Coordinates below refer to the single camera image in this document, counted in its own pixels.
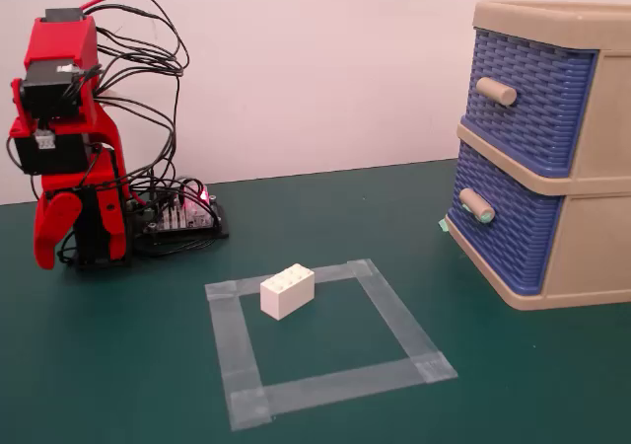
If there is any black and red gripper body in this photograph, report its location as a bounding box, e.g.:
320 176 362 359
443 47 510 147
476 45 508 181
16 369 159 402
6 117 100 177

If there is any blue drawer green-taped knob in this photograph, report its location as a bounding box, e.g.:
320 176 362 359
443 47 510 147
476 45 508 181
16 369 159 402
446 140 566 297

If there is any red fixed gripper finger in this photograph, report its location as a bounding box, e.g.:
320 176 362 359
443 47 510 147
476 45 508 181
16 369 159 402
96 146 126 262

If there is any clear tape strip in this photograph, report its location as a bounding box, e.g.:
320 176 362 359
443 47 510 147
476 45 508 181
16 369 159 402
205 285 273 432
229 354 459 432
346 259 459 385
204 259 377 303

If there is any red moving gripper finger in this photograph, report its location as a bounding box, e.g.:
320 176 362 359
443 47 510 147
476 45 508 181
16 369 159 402
33 190 84 270

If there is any white building block cube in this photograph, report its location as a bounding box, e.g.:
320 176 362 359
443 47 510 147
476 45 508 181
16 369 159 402
259 262 316 322

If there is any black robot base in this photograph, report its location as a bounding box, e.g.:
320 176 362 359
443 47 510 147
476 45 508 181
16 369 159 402
71 185 133 271

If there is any beige plastic drawer cabinet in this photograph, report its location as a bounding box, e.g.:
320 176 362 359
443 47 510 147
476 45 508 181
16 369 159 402
446 0 631 312

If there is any motor controller circuit board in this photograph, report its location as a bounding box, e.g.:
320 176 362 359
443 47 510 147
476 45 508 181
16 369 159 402
133 177 231 249

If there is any blue drawer plain beige knob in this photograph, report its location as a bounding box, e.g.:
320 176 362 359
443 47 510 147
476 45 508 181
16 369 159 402
458 28 599 179

